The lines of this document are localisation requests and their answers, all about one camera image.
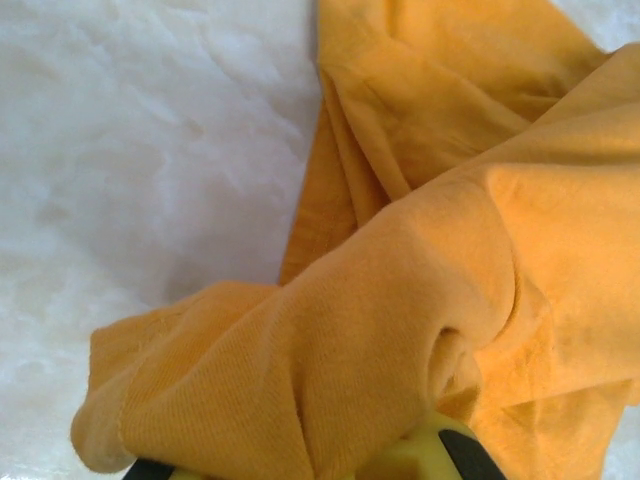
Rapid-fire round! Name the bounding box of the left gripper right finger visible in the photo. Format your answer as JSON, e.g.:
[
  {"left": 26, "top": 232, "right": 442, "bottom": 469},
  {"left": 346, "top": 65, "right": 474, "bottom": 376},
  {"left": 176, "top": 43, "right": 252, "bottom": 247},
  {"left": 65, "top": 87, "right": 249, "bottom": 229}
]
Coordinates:
[{"left": 359, "top": 411, "right": 504, "bottom": 480}]

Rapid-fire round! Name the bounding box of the orange t-shirt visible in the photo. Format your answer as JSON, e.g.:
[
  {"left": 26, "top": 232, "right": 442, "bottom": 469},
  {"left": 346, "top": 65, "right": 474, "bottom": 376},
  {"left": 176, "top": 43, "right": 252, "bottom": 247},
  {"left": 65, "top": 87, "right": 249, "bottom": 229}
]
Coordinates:
[{"left": 68, "top": 0, "right": 640, "bottom": 480}]

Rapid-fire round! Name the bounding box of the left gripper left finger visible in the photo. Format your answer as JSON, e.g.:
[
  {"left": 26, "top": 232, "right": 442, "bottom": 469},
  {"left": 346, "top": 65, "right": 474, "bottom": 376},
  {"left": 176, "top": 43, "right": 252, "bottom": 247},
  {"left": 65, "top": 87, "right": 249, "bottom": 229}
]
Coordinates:
[{"left": 118, "top": 459, "right": 207, "bottom": 480}]

